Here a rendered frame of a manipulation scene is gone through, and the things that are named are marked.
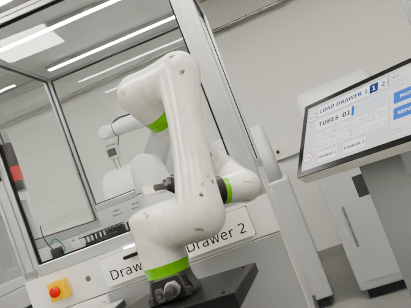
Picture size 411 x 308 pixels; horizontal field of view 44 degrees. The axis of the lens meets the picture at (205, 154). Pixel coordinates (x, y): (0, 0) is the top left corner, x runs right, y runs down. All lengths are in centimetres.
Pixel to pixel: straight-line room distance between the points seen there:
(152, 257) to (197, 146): 32
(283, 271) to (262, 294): 12
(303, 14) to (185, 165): 400
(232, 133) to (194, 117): 59
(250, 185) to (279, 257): 43
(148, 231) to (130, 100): 39
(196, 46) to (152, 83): 58
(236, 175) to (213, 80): 48
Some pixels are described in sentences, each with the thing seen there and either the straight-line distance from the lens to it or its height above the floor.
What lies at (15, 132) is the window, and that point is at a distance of 221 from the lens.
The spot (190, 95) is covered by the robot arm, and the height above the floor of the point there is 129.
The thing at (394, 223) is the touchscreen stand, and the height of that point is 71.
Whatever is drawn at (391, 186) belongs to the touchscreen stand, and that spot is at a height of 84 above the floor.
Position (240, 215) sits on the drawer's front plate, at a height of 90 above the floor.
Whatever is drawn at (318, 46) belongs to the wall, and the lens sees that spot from 514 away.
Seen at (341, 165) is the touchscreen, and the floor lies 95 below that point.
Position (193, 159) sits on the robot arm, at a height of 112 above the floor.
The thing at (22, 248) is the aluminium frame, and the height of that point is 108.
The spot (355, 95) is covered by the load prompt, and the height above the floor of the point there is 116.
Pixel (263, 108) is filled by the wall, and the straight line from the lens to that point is 509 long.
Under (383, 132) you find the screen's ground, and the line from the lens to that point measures 167.
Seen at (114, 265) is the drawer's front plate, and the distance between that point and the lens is 205.
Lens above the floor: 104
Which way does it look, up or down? 4 degrees up
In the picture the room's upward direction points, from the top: 21 degrees counter-clockwise
